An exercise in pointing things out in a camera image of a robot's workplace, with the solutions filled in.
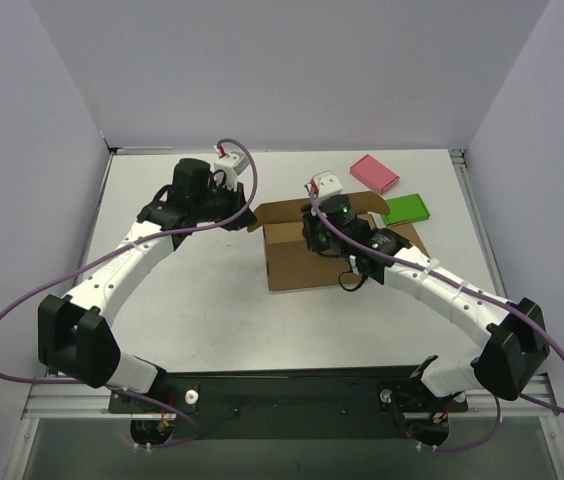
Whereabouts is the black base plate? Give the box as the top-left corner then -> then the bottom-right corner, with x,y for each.
108,366 -> 468,440

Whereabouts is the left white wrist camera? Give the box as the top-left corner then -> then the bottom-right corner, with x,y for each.
212,146 -> 250,191

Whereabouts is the large brown cardboard box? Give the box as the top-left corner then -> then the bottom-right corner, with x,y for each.
246,190 -> 388,293

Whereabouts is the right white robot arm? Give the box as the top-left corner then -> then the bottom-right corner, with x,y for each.
301,194 -> 549,401

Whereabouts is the pink paper box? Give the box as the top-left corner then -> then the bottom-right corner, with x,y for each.
349,154 -> 400,195

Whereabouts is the aluminium frame rail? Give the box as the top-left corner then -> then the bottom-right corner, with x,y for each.
21,147 -> 563,421

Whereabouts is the small brown cardboard box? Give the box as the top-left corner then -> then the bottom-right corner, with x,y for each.
388,223 -> 429,255

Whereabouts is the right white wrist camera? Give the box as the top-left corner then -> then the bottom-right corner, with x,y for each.
305,170 -> 343,205

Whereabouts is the green paper box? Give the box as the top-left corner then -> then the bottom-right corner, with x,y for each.
382,193 -> 430,226

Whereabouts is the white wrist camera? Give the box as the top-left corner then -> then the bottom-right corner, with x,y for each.
212,146 -> 250,191
305,170 -> 343,205

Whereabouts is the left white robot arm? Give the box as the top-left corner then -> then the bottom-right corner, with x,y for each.
37,153 -> 256,412

